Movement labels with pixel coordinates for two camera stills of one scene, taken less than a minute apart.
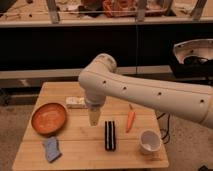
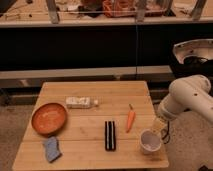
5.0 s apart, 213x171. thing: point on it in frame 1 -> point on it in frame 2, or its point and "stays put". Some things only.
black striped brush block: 110,135 stays put
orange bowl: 49,118 stays put
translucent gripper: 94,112 -> 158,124
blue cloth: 52,148 stays put
